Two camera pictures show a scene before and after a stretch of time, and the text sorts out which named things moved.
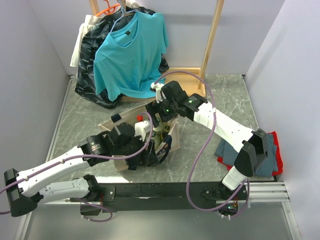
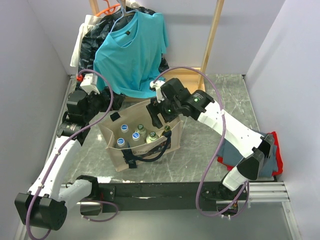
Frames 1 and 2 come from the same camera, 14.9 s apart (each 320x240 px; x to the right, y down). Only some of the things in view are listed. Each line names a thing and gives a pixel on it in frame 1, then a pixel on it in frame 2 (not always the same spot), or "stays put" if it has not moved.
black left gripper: x=147 y=158 → x=105 y=99
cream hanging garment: x=90 y=21 stays put
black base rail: x=164 y=196 stays put
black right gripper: x=154 y=107 stays put
